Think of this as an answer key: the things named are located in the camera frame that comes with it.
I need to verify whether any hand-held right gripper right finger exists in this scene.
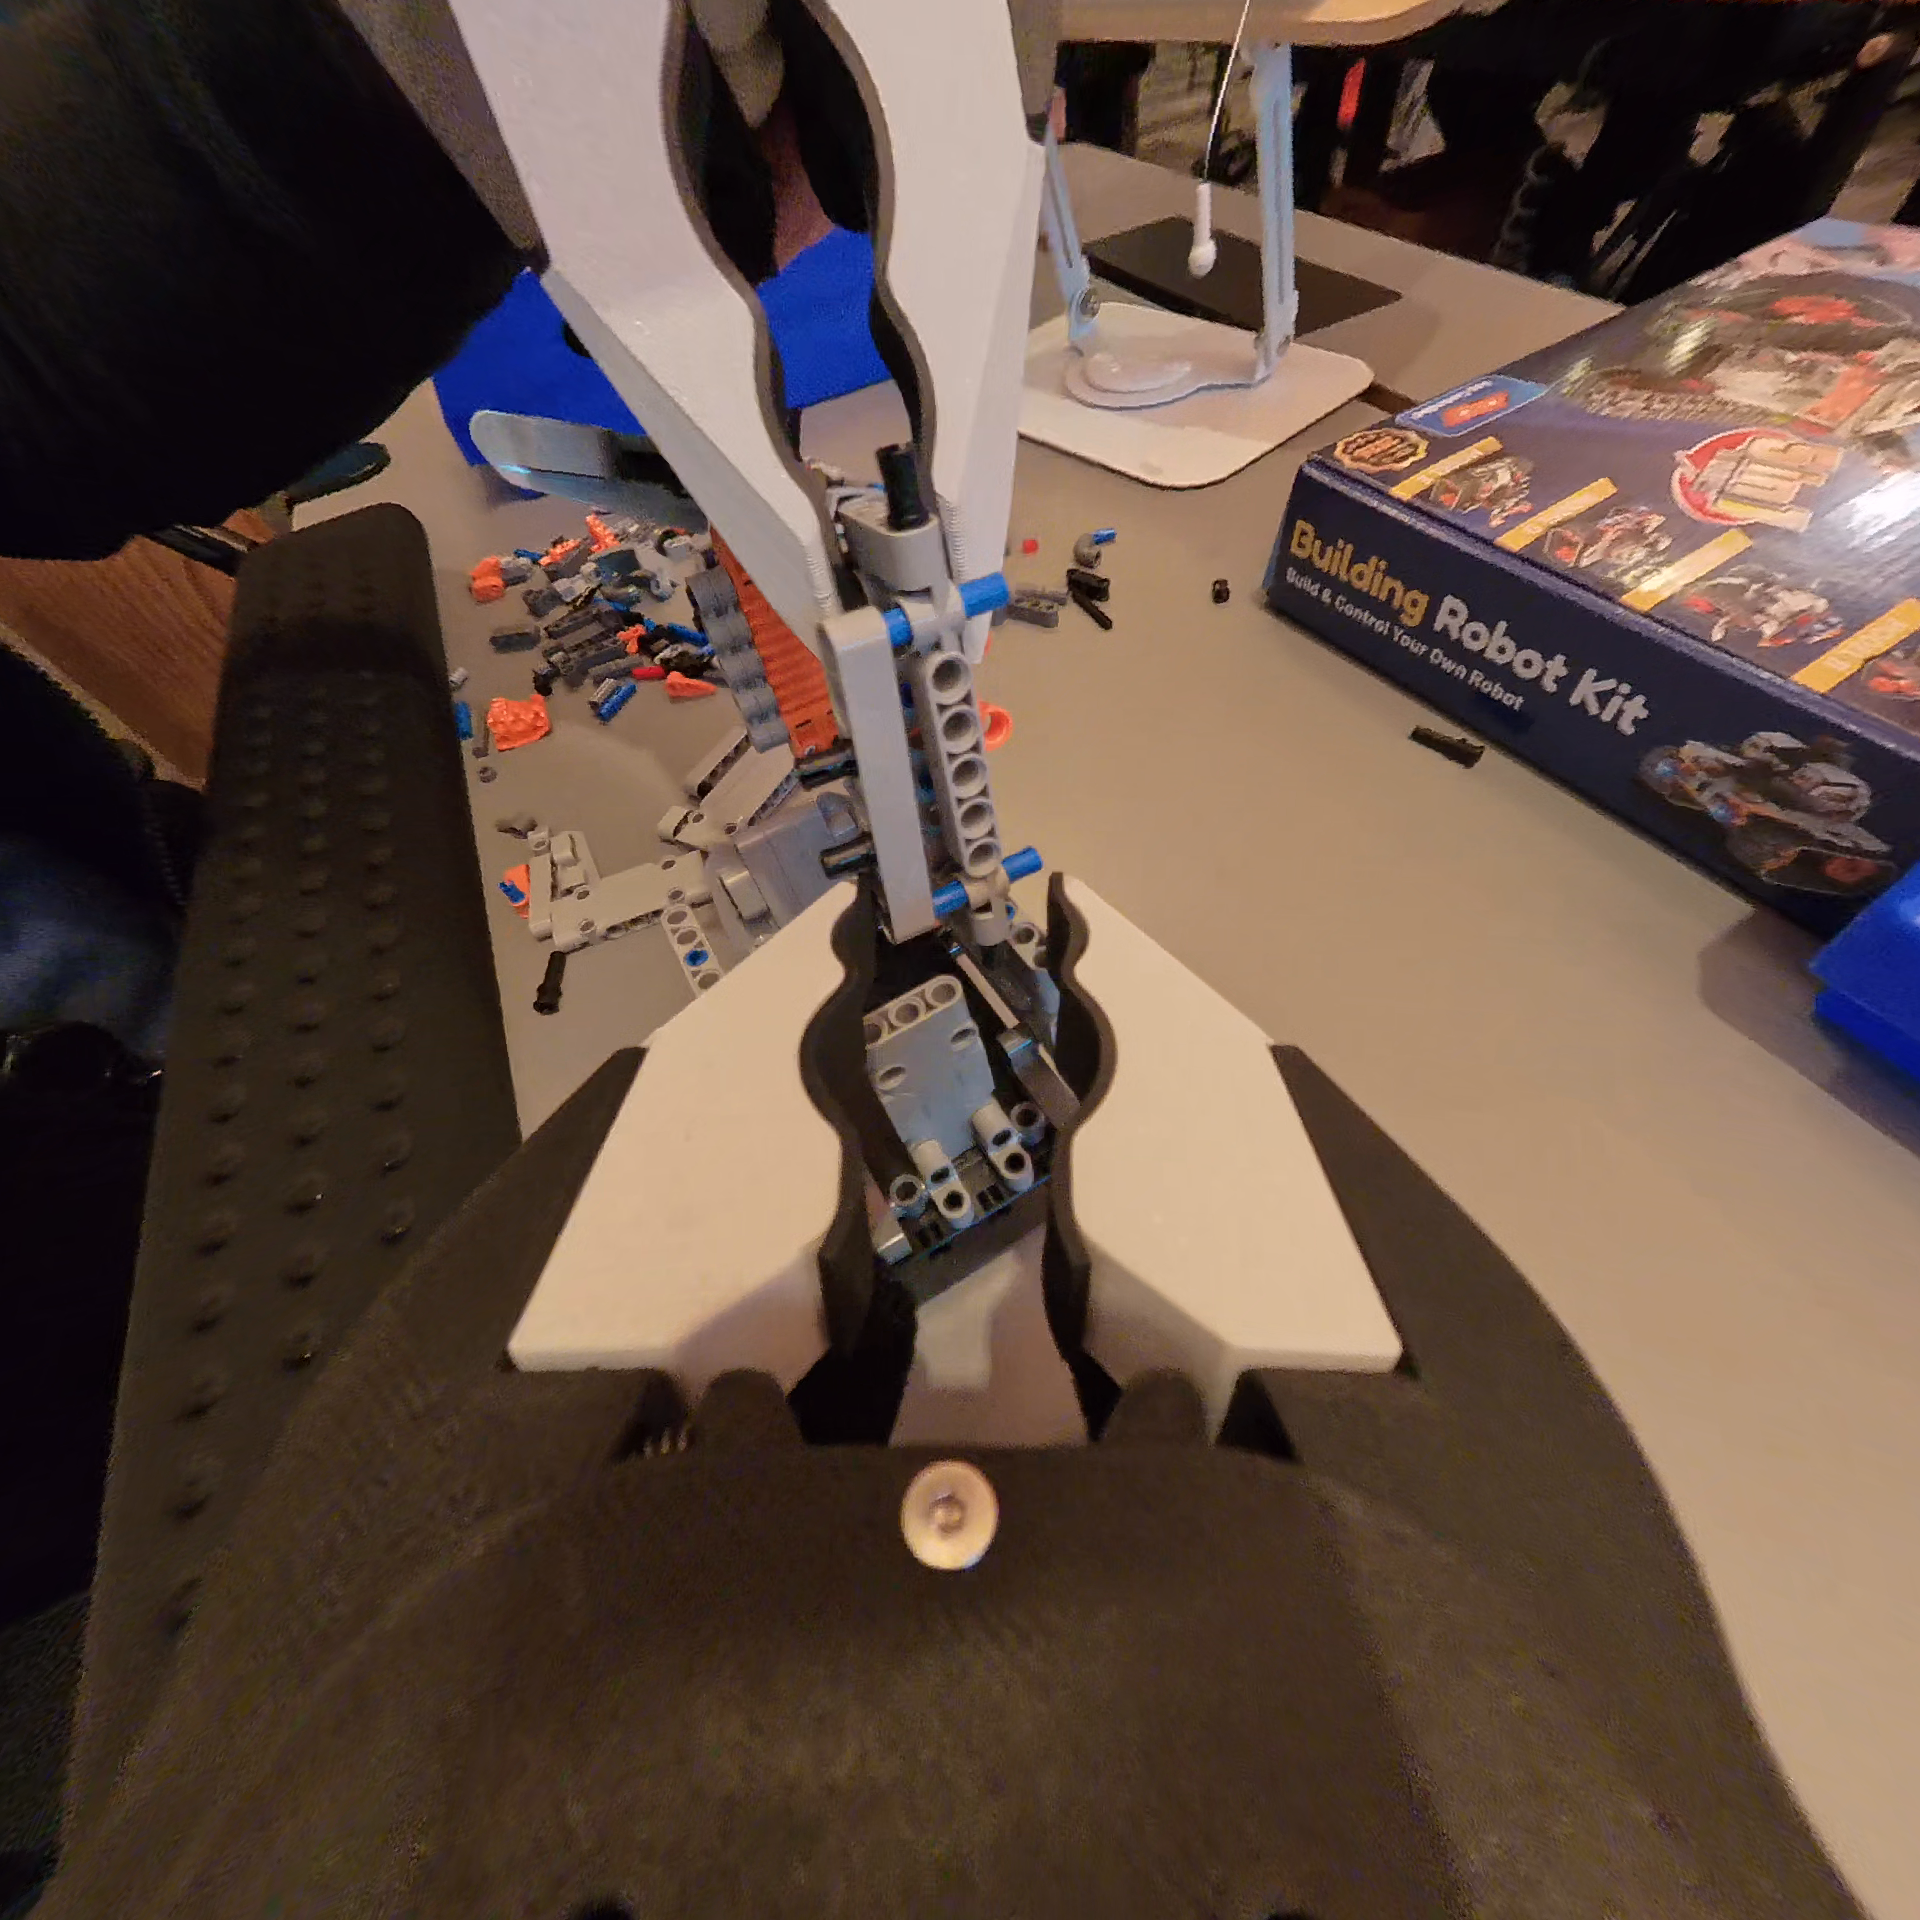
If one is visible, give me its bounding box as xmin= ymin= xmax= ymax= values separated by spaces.
xmin=1035 ymin=878 xmax=1408 ymax=1383

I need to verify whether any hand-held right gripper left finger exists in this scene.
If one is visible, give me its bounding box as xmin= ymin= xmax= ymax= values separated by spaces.
xmin=506 ymin=886 xmax=888 ymax=1376

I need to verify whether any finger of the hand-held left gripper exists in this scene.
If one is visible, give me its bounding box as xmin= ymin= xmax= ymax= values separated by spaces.
xmin=445 ymin=0 xmax=876 ymax=645
xmin=841 ymin=0 xmax=1057 ymax=590

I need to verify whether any orange gear frame assembly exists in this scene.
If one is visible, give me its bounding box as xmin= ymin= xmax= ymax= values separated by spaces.
xmin=648 ymin=445 xmax=1104 ymax=1268

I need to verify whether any person's left forearm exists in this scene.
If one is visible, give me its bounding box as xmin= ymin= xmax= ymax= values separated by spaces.
xmin=0 ymin=0 xmax=548 ymax=563

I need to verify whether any person's left hand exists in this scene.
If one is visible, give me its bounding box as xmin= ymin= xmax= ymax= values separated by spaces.
xmin=769 ymin=84 xmax=833 ymax=278

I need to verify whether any blue plastic bin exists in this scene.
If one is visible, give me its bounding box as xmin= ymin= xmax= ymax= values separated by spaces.
xmin=1809 ymin=879 xmax=1920 ymax=1088
xmin=437 ymin=227 xmax=903 ymax=503

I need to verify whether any white book stand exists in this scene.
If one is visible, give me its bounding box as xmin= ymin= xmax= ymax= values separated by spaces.
xmin=1015 ymin=0 xmax=1463 ymax=491

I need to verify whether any black desk pad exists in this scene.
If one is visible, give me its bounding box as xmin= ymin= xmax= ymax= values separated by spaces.
xmin=1081 ymin=216 xmax=1405 ymax=338

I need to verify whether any pile of small building parts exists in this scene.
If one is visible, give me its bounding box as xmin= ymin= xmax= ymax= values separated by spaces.
xmin=451 ymin=512 xmax=729 ymax=759

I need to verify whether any blue robot kit box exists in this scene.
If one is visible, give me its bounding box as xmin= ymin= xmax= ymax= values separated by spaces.
xmin=1261 ymin=216 xmax=1920 ymax=924

